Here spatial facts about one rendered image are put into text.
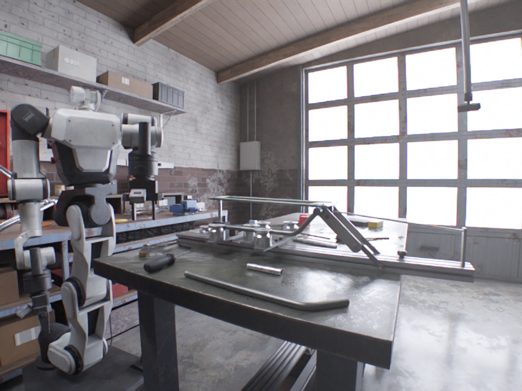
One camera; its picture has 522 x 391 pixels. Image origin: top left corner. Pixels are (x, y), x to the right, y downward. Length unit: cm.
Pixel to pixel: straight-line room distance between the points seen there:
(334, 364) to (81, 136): 113
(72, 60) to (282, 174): 287
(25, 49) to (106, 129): 135
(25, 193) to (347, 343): 113
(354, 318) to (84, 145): 110
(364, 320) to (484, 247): 346
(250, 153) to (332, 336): 388
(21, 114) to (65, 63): 139
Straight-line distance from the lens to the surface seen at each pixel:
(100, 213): 126
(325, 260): 75
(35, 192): 123
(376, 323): 48
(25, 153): 127
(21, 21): 291
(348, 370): 60
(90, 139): 124
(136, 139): 87
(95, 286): 138
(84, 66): 270
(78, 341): 153
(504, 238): 392
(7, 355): 207
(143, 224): 215
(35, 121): 128
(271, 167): 414
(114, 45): 323
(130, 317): 234
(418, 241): 380
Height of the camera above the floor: 109
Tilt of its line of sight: 2 degrees down
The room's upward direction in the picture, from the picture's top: straight up
